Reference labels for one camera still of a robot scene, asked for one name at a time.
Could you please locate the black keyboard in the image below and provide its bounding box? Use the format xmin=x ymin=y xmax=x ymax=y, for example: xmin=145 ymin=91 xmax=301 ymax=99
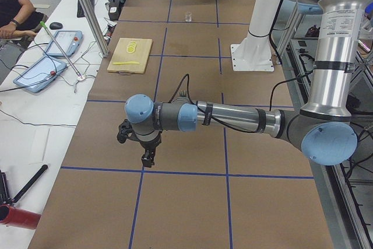
xmin=76 ymin=0 xmax=96 ymax=18

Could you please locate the green handled reacher stick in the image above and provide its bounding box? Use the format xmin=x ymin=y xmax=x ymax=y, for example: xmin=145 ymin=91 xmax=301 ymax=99
xmin=40 ymin=21 xmax=86 ymax=81

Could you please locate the red cylinder bottle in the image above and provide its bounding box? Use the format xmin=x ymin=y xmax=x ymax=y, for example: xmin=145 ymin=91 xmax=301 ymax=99
xmin=1 ymin=205 xmax=41 ymax=230

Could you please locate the yellow plastic knife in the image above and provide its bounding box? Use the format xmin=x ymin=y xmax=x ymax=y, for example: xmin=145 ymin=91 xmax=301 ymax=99
xmin=112 ymin=61 xmax=140 ymax=65

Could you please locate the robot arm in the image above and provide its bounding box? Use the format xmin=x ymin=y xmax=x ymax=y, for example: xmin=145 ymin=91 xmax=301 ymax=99
xmin=117 ymin=0 xmax=372 ymax=167

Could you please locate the lemon slice front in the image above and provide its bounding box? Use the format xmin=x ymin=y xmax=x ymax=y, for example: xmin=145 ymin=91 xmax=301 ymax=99
xmin=126 ymin=48 xmax=136 ymax=54

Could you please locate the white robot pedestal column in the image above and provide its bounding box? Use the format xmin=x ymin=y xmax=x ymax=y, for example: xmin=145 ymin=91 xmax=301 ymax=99
xmin=231 ymin=0 xmax=280 ymax=72

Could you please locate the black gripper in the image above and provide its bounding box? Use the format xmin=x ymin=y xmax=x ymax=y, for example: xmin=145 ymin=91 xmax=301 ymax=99
xmin=139 ymin=135 xmax=161 ymax=167

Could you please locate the black tripod handle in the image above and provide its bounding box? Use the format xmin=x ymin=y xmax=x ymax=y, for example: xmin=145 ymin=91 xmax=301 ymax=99
xmin=9 ymin=164 xmax=48 ymax=205

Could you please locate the wooden cutting board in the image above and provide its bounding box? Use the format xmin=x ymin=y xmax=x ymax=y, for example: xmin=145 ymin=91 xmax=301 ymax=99
xmin=107 ymin=38 xmax=153 ymax=74

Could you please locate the black box with label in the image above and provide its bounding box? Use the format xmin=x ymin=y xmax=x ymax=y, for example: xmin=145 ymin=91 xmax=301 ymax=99
xmin=108 ymin=0 xmax=121 ymax=21

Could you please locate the aluminium frame post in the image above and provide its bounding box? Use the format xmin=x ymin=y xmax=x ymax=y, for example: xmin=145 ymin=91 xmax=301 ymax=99
xmin=79 ymin=0 xmax=109 ymax=58

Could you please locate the black computer mouse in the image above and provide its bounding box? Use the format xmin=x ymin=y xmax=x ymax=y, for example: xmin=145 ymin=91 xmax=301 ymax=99
xmin=49 ymin=22 xmax=63 ymax=30

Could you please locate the seated person black shirt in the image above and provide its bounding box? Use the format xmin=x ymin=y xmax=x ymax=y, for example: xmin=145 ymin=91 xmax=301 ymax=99
xmin=1 ymin=0 xmax=47 ymax=39

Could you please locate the near blue teach pendant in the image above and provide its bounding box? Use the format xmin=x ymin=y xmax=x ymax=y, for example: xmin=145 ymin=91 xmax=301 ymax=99
xmin=13 ymin=56 xmax=67 ymax=93

